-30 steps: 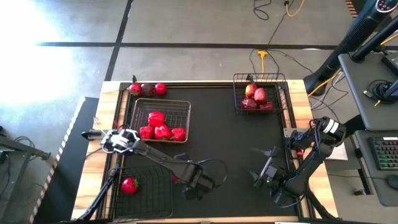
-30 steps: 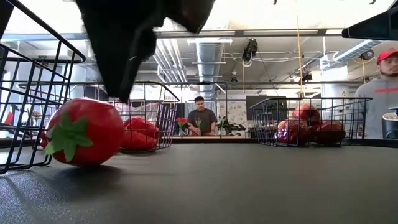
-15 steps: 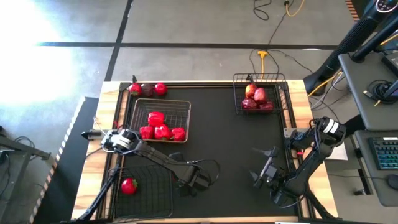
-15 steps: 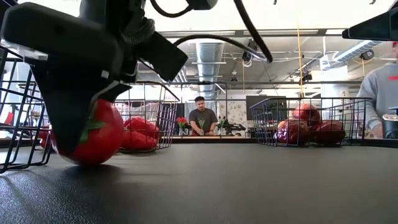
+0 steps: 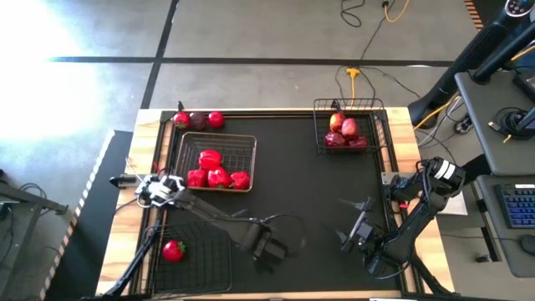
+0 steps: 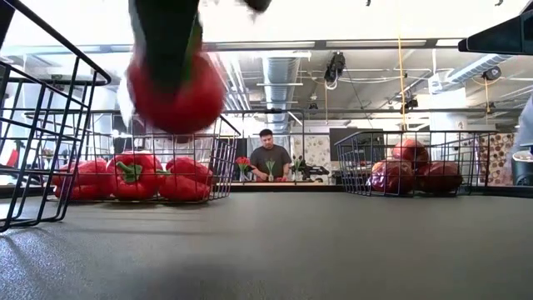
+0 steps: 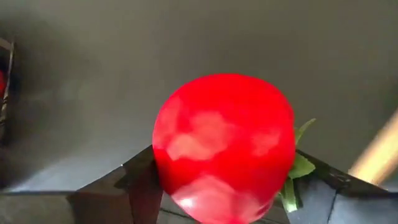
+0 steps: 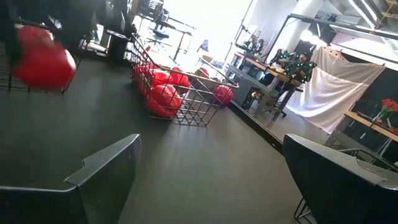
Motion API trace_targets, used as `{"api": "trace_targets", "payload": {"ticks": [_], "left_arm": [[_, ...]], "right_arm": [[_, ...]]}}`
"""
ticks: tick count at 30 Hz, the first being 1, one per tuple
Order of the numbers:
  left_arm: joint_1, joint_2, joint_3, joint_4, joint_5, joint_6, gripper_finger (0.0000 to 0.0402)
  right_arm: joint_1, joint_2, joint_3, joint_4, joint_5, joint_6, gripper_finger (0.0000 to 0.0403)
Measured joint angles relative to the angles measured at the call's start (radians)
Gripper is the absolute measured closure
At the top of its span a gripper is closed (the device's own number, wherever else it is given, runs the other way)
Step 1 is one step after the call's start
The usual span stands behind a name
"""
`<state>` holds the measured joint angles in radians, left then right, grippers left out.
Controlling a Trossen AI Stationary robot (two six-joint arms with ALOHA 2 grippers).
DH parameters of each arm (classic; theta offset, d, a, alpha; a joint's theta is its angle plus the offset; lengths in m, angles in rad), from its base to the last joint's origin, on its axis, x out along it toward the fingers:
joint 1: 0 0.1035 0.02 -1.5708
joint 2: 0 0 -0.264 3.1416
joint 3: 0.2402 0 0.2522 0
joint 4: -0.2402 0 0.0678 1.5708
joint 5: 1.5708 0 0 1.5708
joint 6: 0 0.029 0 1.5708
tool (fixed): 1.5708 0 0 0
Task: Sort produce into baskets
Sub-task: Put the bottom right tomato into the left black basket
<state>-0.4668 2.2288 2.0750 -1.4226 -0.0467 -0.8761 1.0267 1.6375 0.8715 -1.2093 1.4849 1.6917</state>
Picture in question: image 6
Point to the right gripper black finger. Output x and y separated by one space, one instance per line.
508 37

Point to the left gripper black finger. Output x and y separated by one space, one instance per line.
166 41

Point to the red tomato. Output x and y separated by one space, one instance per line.
183 104

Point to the dark red apple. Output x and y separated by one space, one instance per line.
391 179
439 177

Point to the red yellow apple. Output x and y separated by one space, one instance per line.
381 166

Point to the small black robot arm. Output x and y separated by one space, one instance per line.
314 171

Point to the person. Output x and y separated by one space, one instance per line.
526 121
270 160

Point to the circle patterned panel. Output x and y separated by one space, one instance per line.
497 160

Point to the grey trash bin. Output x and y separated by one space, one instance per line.
522 168

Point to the red tulips in vase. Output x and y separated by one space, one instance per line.
242 162

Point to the wooden far table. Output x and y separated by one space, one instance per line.
320 184

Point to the white perforated ceiling duct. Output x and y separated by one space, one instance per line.
485 64

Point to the silver ceiling duct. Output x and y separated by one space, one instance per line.
281 83

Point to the black wall screen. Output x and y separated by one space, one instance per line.
358 143

